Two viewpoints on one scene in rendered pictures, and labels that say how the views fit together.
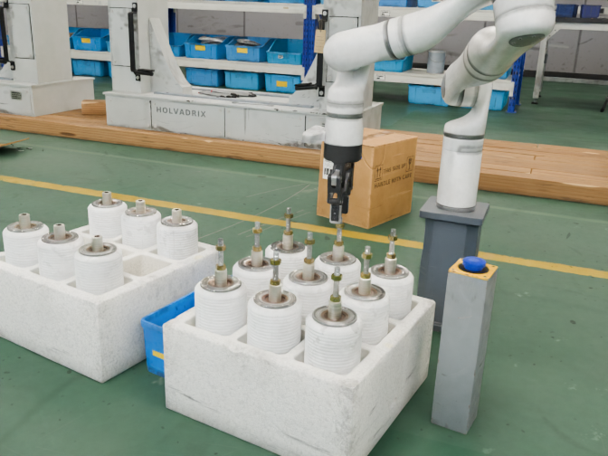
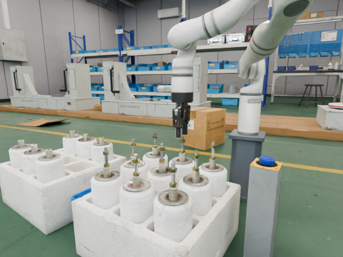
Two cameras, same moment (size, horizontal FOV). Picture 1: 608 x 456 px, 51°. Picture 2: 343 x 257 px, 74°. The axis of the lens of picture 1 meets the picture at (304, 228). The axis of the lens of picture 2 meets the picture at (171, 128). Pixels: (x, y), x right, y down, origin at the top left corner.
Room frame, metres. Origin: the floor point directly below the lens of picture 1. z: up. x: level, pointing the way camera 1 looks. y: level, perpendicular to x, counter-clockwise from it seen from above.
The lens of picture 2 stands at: (0.47, -0.09, 0.53)
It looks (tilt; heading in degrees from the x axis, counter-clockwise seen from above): 12 degrees down; 4
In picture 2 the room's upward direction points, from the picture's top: straight up
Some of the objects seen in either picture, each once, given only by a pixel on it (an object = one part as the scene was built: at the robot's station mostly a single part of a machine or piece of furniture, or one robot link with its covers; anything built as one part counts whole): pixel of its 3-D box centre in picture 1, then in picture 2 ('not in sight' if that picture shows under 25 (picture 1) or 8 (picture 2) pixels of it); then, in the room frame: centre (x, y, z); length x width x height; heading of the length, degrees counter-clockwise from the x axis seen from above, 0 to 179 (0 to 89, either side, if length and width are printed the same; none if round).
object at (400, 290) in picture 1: (385, 313); (211, 193); (1.18, -0.17, 0.16); 0.10 x 0.10 x 0.18
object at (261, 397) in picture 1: (305, 352); (162, 217); (1.13, -0.01, 0.09); 0.39 x 0.39 x 0.18; 61
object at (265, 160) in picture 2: (473, 265); (266, 161); (1.05, -0.30, 0.32); 0.04 x 0.04 x 0.02
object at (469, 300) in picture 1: (462, 347); (261, 216); (1.05, -0.30, 0.16); 0.07 x 0.07 x 0.31; 61
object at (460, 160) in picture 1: (459, 172); (249, 114); (1.48, -0.36, 0.39); 0.09 x 0.09 x 0.17; 69
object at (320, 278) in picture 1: (308, 277); (162, 171); (1.13, -0.01, 0.25); 0.08 x 0.08 x 0.01
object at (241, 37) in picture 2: not in sight; (236, 40); (5.80, -1.13, 1.42); 0.43 x 0.37 x 0.19; 162
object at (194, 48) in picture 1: (212, 46); (148, 87); (6.63, 0.98, 0.36); 0.50 x 0.38 x 0.21; 159
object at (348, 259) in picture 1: (337, 259); (182, 160); (1.23, -0.07, 0.25); 0.08 x 0.08 x 0.01
